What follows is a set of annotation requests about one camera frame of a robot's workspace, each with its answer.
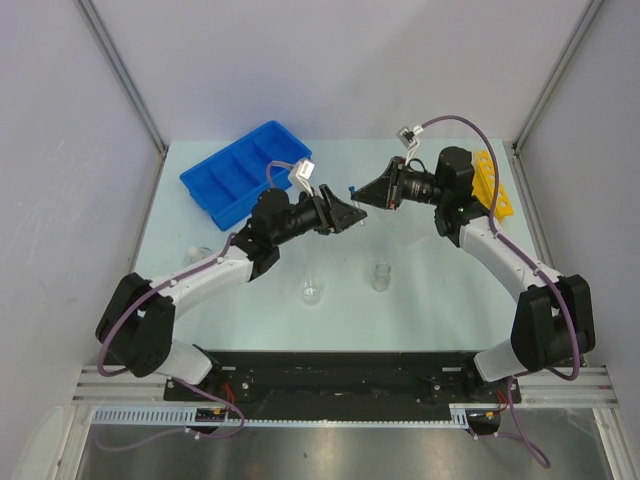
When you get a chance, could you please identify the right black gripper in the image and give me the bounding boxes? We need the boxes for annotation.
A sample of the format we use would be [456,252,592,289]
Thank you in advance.
[352,156,448,210]

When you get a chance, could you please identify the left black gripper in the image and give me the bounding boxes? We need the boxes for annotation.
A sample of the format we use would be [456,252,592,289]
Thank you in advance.
[272,185,366,247]

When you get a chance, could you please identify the blue capped test tube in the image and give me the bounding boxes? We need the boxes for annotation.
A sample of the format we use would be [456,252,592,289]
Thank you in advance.
[347,185,366,229]

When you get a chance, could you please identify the clear glass flask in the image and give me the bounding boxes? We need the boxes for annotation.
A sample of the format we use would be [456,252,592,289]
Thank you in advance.
[300,265,325,306]

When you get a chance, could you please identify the blue divided plastic bin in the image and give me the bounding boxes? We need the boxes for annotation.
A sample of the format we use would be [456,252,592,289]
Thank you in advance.
[180,120,312,231]

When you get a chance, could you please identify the stoppered round glass flask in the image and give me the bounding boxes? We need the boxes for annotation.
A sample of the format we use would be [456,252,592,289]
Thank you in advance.
[187,246,213,264]

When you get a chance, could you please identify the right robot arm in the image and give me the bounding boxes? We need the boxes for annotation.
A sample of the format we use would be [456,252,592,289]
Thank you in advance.
[351,147,596,401]

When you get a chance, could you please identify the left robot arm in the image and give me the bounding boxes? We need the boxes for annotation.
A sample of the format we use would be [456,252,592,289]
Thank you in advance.
[96,184,367,400]

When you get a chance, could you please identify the clear glass bottle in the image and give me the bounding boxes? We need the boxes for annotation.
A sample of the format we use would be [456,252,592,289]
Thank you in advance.
[372,262,391,292]

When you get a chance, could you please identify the yellow test tube rack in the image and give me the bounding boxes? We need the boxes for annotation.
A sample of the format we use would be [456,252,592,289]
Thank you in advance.
[472,150,514,222]

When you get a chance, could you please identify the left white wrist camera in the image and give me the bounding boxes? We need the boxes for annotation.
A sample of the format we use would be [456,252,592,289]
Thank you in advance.
[287,158,315,196]

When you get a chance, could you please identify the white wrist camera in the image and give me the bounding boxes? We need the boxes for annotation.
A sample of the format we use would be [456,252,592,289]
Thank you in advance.
[396,125,423,163]
[287,158,315,196]

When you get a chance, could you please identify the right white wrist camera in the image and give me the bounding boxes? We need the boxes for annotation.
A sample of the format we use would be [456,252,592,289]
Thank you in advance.
[396,125,423,163]

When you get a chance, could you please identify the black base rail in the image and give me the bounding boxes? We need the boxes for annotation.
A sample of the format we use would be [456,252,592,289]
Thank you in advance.
[102,349,546,426]

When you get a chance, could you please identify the aluminium frame rail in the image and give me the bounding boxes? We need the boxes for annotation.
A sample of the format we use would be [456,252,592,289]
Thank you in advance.
[69,364,176,406]

